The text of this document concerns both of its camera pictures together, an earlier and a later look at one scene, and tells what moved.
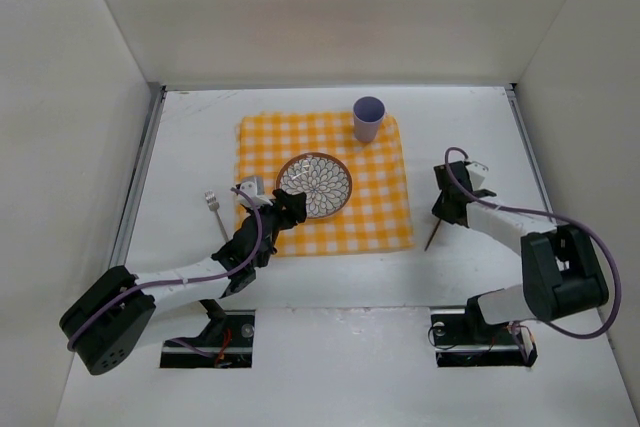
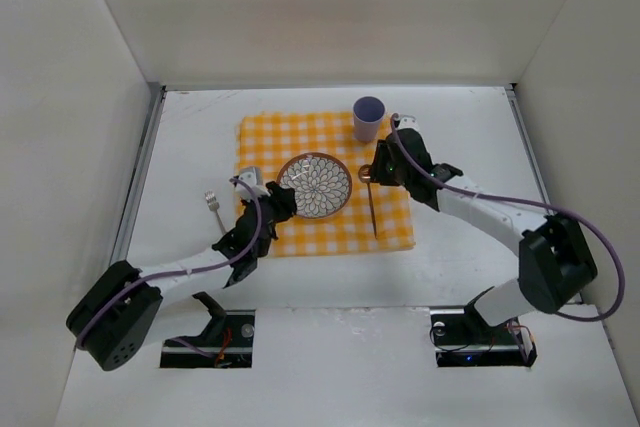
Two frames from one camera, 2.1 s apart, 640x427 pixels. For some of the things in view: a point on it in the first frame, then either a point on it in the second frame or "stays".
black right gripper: x=448 y=204 to x=380 y=163
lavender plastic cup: x=368 y=112 stays
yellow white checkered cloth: x=377 y=214 stays
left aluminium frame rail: x=123 y=239 stays
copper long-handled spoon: x=433 y=234 to x=364 y=173
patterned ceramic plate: x=324 y=179 stays
